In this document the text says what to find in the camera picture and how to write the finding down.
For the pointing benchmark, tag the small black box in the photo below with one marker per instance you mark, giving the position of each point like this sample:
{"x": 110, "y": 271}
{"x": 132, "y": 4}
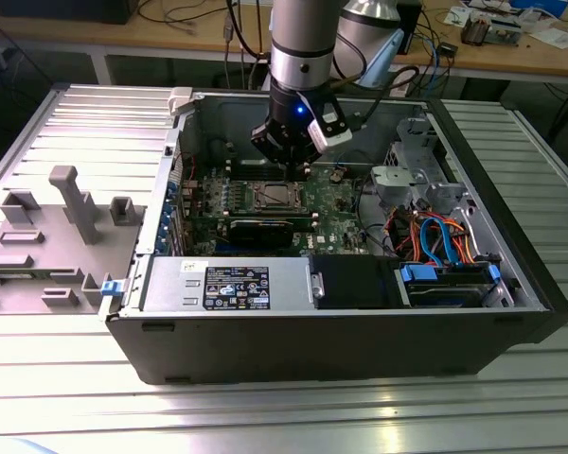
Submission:
{"x": 448, "y": 49}

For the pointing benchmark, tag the black RAM slot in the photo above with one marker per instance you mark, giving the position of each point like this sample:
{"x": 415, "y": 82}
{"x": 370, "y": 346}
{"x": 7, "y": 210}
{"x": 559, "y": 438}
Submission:
{"x": 246, "y": 165}
{"x": 303, "y": 216}
{"x": 265, "y": 210}
{"x": 246, "y": 174}
{"x": 246, "y": 169}
{"x": 246, "y": 178}

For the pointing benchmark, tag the black graphics card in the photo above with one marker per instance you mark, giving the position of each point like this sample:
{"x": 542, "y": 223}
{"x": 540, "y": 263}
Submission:
{"x": 260, "y": 232}

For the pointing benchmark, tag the hard disk in blue carrier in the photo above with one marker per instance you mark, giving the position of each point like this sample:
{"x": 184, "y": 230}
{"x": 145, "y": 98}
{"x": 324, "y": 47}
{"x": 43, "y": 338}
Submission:
{"x": 419, "y": 273}

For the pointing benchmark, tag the gray parts rack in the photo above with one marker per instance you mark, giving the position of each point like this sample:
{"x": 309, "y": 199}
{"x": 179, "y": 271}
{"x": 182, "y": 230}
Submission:
{"x": 52, "y": 255}

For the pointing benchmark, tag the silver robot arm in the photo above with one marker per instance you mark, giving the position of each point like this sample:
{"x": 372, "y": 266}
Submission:
{"x": 303, "y": 28}

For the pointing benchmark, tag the silver metal drive cage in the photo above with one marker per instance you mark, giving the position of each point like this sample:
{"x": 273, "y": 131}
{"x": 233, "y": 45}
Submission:
{"x": 397, "y": 182}

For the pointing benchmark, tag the CPU socket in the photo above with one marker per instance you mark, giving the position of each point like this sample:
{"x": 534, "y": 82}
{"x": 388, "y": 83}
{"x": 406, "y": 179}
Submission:
{"x": 254, "y": 206}

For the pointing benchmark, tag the gray case latch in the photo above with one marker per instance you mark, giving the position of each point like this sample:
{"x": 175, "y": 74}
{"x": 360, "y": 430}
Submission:
{"x": 180, "y": 99}

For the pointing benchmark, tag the black PC case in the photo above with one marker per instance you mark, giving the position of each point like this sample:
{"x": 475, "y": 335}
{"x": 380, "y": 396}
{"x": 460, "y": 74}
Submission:
{"x": 312, "y": 350}

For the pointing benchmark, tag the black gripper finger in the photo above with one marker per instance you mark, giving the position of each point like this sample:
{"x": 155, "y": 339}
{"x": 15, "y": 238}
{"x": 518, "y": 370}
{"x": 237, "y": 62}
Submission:
{"x": 267, "y": 139}
{"x": 310, "y": 149}

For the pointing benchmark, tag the blue case latch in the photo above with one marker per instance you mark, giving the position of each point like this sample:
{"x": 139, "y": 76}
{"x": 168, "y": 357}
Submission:
{"x": 111, "y": 288}

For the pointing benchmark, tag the large black box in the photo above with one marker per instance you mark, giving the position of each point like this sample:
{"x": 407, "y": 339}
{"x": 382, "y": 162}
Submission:
{"x": 76, "y": 12}

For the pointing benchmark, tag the wooden desk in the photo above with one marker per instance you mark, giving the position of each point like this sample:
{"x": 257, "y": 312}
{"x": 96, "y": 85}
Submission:
{"x": 170, "y": 35}

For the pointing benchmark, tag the green motherboard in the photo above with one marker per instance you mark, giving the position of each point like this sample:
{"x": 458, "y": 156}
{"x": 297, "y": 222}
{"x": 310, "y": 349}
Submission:
{"x": 331, "y": 208}

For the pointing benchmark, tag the circuit module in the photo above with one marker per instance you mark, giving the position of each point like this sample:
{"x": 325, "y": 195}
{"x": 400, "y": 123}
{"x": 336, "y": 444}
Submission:
{"x": 504, "y": 30}

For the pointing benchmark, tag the blue card retainer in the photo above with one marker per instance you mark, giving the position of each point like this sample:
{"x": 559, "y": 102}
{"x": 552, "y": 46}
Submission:
{"x": 169, "y": 208}

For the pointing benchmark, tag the white paper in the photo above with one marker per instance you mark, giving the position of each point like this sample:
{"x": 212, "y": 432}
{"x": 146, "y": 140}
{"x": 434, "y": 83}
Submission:
{"x": 561, "y": 38}

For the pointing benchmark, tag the metal finned heat sink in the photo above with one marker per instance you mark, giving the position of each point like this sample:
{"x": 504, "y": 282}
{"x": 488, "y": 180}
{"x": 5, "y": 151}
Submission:
{"x": 475, "y": 30}

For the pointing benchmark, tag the silver power supply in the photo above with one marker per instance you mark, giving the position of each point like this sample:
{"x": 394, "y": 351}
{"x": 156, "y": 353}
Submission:
{"x": 170, "y": 284}

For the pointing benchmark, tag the white camera with black bracket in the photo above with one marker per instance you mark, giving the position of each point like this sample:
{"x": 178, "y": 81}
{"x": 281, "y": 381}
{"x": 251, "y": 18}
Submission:
{"x": 333, "y": 139}

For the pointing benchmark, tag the silver CPU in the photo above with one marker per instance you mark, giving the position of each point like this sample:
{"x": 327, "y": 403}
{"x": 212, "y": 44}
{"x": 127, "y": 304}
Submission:
{"x": 278, "y": 195}

